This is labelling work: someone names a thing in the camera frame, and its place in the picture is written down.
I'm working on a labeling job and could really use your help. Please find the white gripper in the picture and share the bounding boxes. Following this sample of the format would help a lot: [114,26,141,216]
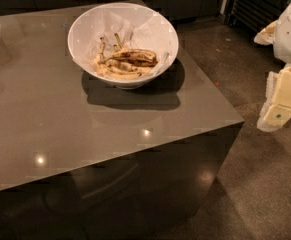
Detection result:
[254,3,291,132]

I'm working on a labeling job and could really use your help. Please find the brown spotted banana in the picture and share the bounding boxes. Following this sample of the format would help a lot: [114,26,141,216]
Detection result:
[99,48,158,66]

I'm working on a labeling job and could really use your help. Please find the white paper bowl liner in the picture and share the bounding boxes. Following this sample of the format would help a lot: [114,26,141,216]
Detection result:
[86,10,171,77]

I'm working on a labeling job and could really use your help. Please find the white ceramic bowl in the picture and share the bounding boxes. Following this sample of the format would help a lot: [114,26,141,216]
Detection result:
[68,3,179,89]

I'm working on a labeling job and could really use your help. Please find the dark slatted radiator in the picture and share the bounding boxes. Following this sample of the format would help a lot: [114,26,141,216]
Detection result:
[224,0,288,32]

